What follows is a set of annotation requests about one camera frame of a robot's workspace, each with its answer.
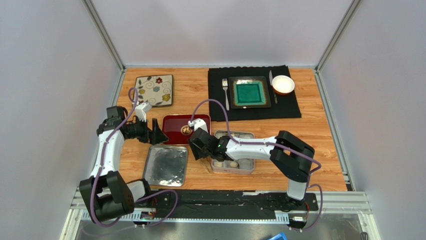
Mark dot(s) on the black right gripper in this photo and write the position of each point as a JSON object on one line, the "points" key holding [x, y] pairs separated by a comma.
{"points": [[199, 145]]}

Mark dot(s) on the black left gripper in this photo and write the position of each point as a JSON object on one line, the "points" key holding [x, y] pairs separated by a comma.
{"points": [[154, 137]]}

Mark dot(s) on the red lacquer tray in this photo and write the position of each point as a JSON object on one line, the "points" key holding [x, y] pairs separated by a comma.
{"points": [[177, 130]]}

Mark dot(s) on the white oval chocolate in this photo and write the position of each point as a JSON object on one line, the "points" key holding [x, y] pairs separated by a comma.
{"points": [[233, 164]]}

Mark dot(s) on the pink metal tin box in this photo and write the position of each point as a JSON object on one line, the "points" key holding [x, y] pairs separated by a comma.
{"points": [[245, 165]]}

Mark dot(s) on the pink handled metal tongs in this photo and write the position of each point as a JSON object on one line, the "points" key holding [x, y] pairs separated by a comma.
{"points": [[206, 163]]}

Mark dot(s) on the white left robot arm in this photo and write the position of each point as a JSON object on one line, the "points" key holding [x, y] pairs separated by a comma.
{"points": [[105, 193]]}

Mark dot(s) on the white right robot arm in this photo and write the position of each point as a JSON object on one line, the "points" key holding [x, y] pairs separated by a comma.
{"points": [[291, 155]]}

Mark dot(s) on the silver tin lid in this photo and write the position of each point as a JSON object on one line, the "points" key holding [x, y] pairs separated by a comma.
{"points": [[166, 165]]}

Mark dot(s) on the floral square plate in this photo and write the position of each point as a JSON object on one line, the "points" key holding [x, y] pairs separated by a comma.
{"points": [[157, 90]]}

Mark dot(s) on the black cloth placemat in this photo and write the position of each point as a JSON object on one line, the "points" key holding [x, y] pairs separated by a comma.
{"points": [[286, 106]]}

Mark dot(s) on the silver fork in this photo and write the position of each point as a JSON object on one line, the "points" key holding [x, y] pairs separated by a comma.
{"points": [[225, 89]]}

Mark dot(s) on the green square plate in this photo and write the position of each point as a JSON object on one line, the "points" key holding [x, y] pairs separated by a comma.
{"points": [[249, 92]]}

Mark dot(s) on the white orange bowl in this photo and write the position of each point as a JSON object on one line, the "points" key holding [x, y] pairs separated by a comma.
{"points": [[283, 85]]}

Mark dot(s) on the blue plastic object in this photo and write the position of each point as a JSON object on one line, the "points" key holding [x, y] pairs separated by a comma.
{"points": [[279, 236]]}

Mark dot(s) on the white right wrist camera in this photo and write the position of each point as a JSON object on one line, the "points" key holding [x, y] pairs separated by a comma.
{"points": [[198, 123]]}

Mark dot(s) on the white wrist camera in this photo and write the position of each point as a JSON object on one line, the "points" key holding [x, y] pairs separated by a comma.
{"points": [[198, 123], [141, 111]]}

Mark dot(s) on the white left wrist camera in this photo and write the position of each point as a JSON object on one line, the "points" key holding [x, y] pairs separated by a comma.
{"points": [[141, 111]]}

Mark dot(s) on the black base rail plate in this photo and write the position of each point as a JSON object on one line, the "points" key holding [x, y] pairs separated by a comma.
{"points": [[225, 204]]}

